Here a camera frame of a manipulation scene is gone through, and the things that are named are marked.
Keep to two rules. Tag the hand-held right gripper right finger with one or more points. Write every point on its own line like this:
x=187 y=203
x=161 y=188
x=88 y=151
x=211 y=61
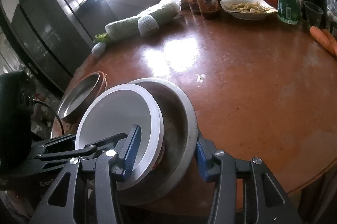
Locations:
x=202 y=160

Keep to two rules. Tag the orange carrot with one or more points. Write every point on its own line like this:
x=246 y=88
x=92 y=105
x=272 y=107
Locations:
x=322 y=39
x=331 y=35

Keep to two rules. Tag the red sauce jar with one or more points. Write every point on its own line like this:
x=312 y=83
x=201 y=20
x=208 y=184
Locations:
x=190 y=1

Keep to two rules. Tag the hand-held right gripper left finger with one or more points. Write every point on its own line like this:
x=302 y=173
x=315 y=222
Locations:
x=131 y=150

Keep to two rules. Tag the clear plastic bag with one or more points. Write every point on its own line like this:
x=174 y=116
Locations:
x=331 y=3

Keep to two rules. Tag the large steel bowl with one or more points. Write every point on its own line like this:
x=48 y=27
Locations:
x=181 y=134

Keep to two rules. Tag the grey refrigerator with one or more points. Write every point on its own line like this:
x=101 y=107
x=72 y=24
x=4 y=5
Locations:
x=47 y=29

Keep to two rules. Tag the large foam-netted fruit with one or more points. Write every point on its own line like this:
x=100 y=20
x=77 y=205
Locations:
x=148 y=25

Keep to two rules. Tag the small foam-netted fruit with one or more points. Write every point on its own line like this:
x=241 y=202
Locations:
x=98 y=49

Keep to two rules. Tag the green lettuce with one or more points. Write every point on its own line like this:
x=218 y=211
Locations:
x=101 y=37

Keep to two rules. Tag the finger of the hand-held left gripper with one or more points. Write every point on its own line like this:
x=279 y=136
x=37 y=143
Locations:
x=60 y=154
x=105 y=138

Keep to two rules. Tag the round steel pan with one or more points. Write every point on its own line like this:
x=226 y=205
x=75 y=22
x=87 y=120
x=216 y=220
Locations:
x=76 y=97

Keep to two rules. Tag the pink bear-shaped plate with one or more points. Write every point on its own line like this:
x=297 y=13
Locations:
x=98 y=91

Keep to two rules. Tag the brown sauce bottle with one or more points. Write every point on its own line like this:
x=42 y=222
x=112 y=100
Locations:
x=208 y=3

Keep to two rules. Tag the white dish of food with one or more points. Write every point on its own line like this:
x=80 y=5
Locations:
x=247 y=9

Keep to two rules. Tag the wrapped napa cabbage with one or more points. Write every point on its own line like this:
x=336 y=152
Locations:
x=126 y=25

